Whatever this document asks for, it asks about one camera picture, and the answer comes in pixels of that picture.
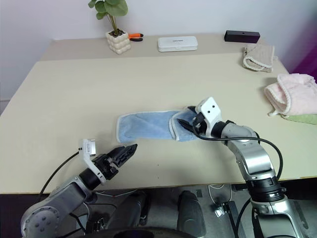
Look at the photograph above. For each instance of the pink folded towel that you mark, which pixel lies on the pink folded towel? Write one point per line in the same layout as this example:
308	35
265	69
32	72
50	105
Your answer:
294	93

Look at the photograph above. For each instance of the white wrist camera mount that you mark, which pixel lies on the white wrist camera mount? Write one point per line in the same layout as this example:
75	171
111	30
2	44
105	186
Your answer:
87	148
210	109

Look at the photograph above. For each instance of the black metal bracket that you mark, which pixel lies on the black metal bracket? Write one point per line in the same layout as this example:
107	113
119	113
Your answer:
230	213

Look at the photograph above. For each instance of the black rectangular box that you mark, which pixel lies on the black rectangular box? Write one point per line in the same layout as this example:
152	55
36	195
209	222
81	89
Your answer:
241	36

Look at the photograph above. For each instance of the white flat case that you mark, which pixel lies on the white flat case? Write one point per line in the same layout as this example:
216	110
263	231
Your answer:
177	44

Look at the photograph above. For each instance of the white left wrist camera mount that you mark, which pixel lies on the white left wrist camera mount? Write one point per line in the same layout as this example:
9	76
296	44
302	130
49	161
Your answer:
87	148

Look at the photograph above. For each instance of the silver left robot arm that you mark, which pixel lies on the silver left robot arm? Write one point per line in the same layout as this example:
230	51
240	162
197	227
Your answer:
62	198

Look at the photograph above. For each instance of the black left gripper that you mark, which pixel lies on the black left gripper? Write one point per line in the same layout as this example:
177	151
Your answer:
106	166

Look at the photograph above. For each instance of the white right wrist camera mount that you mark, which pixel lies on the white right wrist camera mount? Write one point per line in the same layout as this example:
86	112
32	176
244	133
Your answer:
210	109

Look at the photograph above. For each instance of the green folded towel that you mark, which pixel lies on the green folded towel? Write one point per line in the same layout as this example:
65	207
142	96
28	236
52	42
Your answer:
305	119

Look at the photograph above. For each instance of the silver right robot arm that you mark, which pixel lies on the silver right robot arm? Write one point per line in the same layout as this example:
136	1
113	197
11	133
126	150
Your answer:
257	158

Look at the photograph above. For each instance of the beige folded towel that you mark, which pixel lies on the beige folded towel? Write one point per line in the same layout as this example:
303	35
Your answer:
258	58

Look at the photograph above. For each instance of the green leafy plant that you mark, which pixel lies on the green leafy plant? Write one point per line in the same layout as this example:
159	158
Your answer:
111	10

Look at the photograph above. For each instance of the dark rounded shape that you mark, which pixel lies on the dark rounded shape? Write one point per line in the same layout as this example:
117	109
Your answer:
190	213
130	210

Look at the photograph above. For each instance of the light blue towel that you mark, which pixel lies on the light blue towel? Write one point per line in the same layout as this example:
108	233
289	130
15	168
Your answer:
146	125

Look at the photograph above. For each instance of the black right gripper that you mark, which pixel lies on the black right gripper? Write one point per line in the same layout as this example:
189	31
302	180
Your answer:
200	125

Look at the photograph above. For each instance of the cream bubbled plant pot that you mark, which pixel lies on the cream bubbled plant pot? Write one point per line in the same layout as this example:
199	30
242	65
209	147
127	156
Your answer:
118	42

